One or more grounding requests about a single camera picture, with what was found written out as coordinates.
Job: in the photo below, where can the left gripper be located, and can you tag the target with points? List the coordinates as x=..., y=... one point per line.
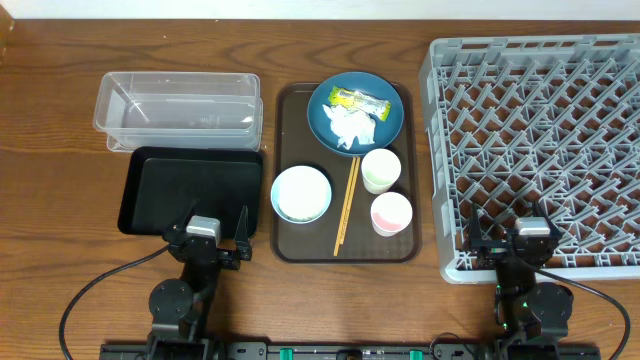
x=201, y=251

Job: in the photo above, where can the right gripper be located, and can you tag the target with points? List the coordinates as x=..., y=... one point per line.
x=477, y=243

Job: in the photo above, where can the light blue bowl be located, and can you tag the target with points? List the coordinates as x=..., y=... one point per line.
x=298, y=169

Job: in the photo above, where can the white cup pink inside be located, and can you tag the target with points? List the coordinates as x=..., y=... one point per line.
x=391, y=213

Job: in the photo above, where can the white cup green inside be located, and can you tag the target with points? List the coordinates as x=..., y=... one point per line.
x=380, y=168

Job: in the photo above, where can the white tissue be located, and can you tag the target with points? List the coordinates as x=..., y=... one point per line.
x=350, y=125

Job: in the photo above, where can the dark blue plate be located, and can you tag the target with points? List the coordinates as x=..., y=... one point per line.
x=385, y=131

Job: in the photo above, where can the yellow snack wrapper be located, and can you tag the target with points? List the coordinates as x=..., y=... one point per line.
x=351, y=99

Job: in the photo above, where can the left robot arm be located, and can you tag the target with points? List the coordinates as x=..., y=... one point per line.
x=180, y=306

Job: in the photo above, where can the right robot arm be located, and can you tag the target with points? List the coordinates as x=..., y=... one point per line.
x=534, y=315

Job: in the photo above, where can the grey dishwasher rack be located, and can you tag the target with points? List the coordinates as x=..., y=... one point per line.
x=552, y=120

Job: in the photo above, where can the clear plastic waste bin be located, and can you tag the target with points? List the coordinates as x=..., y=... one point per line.
x=203, y=110

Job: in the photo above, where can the black plastic tray bin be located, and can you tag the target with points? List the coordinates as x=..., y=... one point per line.
x=164, y=183

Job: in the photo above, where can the brown serving tray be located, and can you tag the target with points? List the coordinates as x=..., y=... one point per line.
x=314, y=243

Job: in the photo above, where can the wooden chopstick left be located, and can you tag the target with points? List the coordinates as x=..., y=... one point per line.
x=337, y=246

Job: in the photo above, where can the wooden chopstick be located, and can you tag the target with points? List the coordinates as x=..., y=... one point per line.
x=337, y=246
x=349, y=198

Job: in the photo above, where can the wooden chopstick right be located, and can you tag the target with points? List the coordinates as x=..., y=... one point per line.
x=349, y=198

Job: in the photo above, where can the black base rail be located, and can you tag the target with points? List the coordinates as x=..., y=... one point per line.
x=262, y=351

